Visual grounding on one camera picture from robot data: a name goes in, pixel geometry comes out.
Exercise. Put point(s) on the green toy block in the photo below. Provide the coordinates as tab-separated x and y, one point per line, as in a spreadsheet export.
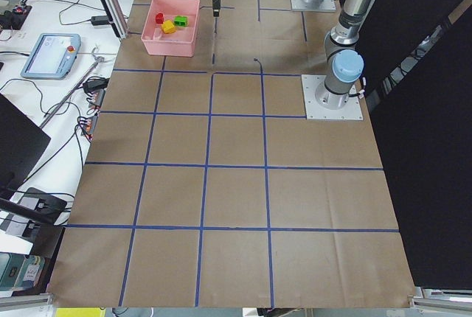
181	21

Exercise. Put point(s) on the yellow toy block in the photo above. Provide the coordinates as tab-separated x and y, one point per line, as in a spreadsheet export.
168	27

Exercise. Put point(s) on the red toy block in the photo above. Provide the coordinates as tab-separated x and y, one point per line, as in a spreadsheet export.
159	18

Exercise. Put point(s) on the pink plastic box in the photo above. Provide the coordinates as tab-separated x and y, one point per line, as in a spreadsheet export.
182	42

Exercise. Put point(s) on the black power adapter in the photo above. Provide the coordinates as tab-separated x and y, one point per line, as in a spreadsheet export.
99	20

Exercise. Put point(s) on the metal rod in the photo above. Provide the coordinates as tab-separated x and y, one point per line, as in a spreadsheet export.
97	60

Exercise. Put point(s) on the teach pendant tablet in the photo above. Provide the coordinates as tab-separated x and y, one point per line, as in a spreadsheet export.
52	57

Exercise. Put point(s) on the black monitor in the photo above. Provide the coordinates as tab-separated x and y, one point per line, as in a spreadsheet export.
22	145

